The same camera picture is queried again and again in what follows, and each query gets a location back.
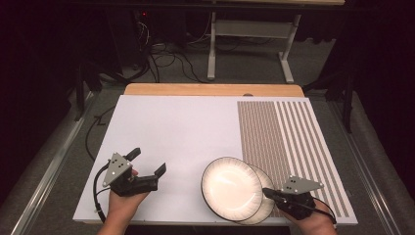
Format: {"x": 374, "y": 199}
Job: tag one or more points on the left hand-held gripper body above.
{"x": 117, "y": 169}

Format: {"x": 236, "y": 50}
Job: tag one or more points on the black stand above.
{"x": 348, "y": 107}
{"x": 80, "y": 98}

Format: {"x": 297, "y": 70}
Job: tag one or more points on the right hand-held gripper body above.
{"x": 300, "y": 186}

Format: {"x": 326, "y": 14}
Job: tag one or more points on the white metal desk frame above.
{"x": 251, "y": 29}

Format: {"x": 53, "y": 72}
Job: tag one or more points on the white plate with dark rim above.
{"x": 268, "y": 210}
{"x": 231, "y": 189}

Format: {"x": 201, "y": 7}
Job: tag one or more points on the person's right hand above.
{"x": 318, "y": 225}

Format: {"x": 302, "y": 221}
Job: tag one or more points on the black box with red light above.
{"x": 143, "y": 14}

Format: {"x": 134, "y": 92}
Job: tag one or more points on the metal floor rail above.
{"x": 368, "y": 182}
{"x": 49, "y": 173}

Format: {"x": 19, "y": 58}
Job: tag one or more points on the person's left hand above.
{"x": 124, "y": 207}

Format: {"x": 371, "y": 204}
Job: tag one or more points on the brown striped placemat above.
{"x": 277, "y": 130}

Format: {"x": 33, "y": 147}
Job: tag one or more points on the white board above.
{"x": 179, "y": 130}

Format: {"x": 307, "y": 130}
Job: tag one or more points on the wooden table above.
{"x": 212, "y": 89}

